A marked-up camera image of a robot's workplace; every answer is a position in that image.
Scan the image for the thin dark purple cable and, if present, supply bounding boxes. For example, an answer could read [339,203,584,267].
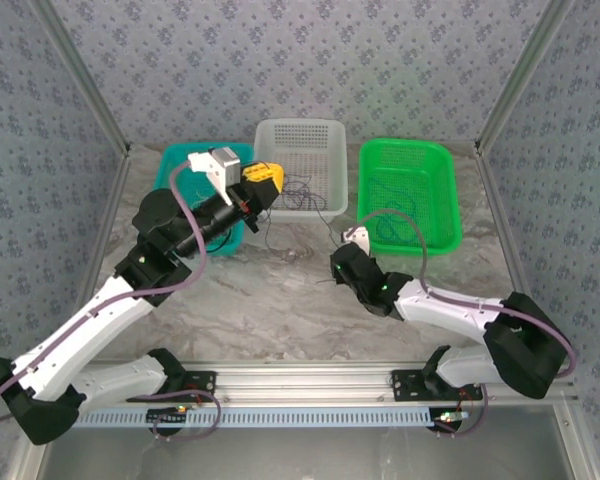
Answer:
[263,172,342,251]

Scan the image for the thin blue cable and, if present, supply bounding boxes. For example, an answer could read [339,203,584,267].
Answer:
[368,169,422,247]

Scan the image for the white plastic basket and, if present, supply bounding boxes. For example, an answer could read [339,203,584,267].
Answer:
[248,118,350,225]

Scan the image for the teal plastic basket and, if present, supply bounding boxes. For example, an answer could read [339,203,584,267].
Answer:
[154,143,255,258]

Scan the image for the green plastic basket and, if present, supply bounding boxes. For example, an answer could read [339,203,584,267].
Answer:
[355,138,463,258]

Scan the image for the small black adapter board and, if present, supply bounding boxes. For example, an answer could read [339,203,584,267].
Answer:
[146,406,190,427]
[431,409,470,432]

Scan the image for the grey metal panel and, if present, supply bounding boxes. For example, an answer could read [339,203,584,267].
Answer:
[39,427,576,480]

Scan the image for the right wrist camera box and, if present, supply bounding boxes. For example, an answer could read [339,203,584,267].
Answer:
[340,225,372,257]

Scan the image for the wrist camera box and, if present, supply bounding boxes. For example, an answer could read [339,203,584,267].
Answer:
[340,225,372,257]
[187,146,242,207]

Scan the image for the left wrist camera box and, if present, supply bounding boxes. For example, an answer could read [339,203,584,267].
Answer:
[187,146,242,207]

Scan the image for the right arm mauve camera cable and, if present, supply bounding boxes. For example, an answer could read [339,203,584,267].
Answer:
[347,208,579,439]

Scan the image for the arm mauve camera cable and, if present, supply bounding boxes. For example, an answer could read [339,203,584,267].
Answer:
[347,208,579,439]
[0,160,223,443]

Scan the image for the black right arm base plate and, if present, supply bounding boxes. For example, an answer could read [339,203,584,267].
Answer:
[390,369,484,403]

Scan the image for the aluminium mounting rail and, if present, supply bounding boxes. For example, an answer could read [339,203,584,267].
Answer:
[33,360,580,405]

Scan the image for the white slotted cable duct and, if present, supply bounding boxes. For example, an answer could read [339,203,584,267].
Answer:
[72,407,434,430]

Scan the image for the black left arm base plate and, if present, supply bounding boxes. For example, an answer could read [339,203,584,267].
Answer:
[125,369,217,404]

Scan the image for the aluminium frame post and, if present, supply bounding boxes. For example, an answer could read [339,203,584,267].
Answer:
[473,0,577,154]
[29,0,132,157]

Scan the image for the left arm mauve camera cable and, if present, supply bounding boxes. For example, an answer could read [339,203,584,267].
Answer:
[0,160,223,443]

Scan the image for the aluminium corner frame rail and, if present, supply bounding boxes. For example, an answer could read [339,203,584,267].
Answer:
[554,394,600,480]
[3,439,56,480]

